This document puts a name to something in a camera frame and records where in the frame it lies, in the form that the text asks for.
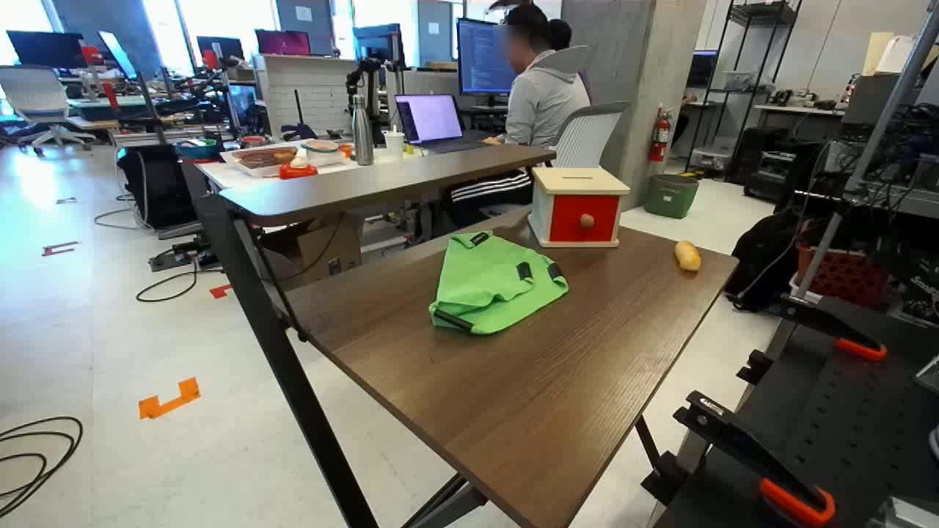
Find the green cloth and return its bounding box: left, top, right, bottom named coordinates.
left=430, top=231, right=571, bottom=338

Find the wooden box with red drawer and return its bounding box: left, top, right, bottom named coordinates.
left=529, top=168, right=632, bottom=247

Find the open laptop purple screen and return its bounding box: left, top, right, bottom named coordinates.
left=396, top=93, right=484, bottom=152

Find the white paper cup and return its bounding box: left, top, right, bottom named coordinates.
left=384, top=128, right=406, bottom=159

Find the cardboard box under desk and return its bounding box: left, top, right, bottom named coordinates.
left=261, top=213, right=365, bottom=288

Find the metal water bottle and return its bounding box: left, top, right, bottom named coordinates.
left=352, top=93, right=373, bottom=168

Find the computer monitor blue screen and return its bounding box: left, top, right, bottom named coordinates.
left=459, top=18, right=515, bottom=96

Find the green storage bin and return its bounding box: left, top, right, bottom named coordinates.
left=647, top=172, right=698, bottom=220

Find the person in grey hoodie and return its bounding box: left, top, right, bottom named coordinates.
left=496, top=0, right=590, bottom=146

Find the yellow bread roll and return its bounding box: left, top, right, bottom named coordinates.
left=675, top=240, right=703, bottom=273

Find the red fire extinguisher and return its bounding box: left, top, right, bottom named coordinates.
left=648, top=105, right=672, bottom=163

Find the grey back desk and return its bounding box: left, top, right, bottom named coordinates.
left=201, top=146, right=556, bottom=226

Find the black clamp orange handle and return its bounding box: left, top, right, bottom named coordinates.
left=675, top=389, right=841, bottom=528
left=782, top=295, right=889, bottom=361

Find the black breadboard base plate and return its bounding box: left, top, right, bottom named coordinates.
left=647, top=298, right=939, bottom=528

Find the black cable on floor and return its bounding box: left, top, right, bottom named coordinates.
left=0, top=413, right=88, bottom=523

